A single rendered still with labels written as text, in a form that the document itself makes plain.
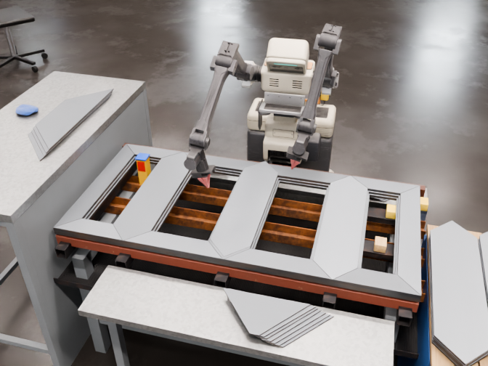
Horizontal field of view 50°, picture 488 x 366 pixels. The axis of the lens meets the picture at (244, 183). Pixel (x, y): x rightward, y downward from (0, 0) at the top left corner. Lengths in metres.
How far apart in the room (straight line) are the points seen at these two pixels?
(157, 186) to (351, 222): 0.94
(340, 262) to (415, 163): 2.43
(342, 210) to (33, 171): 1.39
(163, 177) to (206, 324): 0.88
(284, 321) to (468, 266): 0.78
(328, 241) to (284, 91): 0.98
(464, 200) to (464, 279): 1.99
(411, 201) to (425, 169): 1.89
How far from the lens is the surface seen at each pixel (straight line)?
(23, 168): 2.53
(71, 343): 2.95
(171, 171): 2.69
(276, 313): 2.05
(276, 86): 2.89
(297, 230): 2.53
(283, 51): 2.77
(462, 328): 2.07
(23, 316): 3.32
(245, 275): 2.20
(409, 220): 2.46
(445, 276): 2.24
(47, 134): 2.71
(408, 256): 2.27
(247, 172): 2.66
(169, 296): 2.18
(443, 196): 4.19
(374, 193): 2.62
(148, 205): 2.47
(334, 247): 2.25
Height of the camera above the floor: 2.34
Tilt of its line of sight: 35 degrees down
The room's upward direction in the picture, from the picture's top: straight up
